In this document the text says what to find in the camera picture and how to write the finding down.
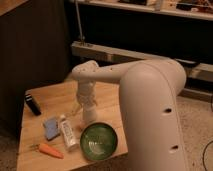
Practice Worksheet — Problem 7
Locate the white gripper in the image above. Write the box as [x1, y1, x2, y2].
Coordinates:
[71, 82, 97, 116]

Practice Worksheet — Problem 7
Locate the white ceramic cup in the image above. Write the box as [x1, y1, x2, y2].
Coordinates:
[83, 106, 97, 124]

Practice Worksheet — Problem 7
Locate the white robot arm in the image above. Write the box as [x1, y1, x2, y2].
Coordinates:
[72, 59, 189, 171]

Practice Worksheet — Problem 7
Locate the white tube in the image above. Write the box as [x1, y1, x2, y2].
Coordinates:
[59, 115, 78, 151]

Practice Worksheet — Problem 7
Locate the green bowl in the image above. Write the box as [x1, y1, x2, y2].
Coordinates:
[80, 122, 118, 161]

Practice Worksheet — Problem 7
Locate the orange carrot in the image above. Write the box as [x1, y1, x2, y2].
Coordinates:
[31, 143, 64, 159]

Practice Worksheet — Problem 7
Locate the metal pole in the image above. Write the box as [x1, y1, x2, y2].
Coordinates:
[75, 0, 85, 45]

